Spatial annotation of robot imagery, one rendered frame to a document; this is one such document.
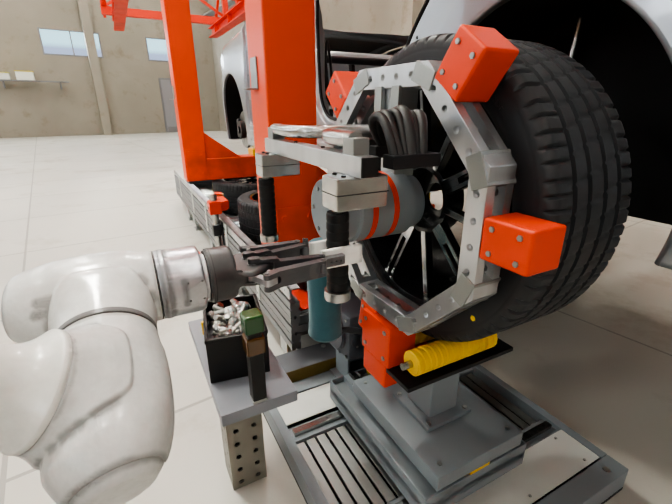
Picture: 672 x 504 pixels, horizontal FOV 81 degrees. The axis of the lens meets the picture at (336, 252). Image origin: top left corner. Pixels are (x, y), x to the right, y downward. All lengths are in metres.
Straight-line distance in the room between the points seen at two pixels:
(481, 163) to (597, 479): 1.04
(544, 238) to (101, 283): 0.57
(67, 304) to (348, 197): 0.36
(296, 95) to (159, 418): 1.03
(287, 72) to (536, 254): 0.89
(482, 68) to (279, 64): 0.71
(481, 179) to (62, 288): 0.56
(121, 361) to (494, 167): 0.54
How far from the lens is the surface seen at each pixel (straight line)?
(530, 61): 0.80
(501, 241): 0.64
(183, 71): 3.14
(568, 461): 1.46
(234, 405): 0.92
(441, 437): 1.18
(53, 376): 0.39
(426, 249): 0.93
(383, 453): 1.22
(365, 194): 0.59
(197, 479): 1.42
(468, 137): 0.67
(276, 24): 1.26
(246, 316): 0.80
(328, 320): 0.99
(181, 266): 0.52
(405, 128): 0.63
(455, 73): 0.70
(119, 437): 0.38
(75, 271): 0.52
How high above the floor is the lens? 1.05
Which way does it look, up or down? 20 degrees down
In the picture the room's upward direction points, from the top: straight up
